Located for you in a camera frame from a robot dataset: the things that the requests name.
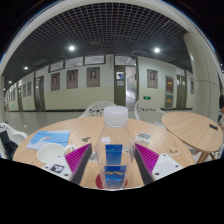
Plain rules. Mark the black backpack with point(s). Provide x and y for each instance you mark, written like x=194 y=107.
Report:
x=8 y=146

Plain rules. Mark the white lattice-back plastic chair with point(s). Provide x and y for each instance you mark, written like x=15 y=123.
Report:
x=146 y=110
x=95 y=109

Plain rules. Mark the round ceiling lights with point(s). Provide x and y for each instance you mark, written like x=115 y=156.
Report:
x=71 y=48

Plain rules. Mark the round wooden side table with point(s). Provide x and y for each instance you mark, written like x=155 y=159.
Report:
x=193 y=128

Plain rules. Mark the flat round red coaster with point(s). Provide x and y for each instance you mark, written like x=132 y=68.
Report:
x=98 y=182

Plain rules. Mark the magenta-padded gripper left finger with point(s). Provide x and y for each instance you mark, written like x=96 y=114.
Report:
x=78 y=158

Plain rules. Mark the light blue booklet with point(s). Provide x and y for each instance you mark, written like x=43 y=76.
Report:
x=46 y=137

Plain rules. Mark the framed wall portraits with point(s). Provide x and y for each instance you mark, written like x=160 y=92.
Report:
x=93 y=76

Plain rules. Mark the clear blue-labelled water bottle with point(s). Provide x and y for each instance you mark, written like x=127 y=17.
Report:
x=115 y=133

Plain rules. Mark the white plastic armchair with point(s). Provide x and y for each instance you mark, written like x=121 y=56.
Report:
x=18 y=136

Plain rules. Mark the small printed card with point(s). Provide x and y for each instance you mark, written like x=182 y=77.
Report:
x=143 y=137

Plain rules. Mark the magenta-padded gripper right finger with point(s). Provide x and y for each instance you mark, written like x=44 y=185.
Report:
x=148 y=159

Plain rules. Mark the red wall notice boards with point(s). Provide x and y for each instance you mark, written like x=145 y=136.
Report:
x=169 y=85

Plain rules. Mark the open dark doorway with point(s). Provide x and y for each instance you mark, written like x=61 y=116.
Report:
x=120 y=90

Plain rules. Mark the person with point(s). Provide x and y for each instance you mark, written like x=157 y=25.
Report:
x=221 y=101

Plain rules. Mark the green exit sign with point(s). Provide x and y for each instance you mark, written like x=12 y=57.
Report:
x=146 y=98

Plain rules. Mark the black phone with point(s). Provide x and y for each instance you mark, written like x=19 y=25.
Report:
x=213 y=127

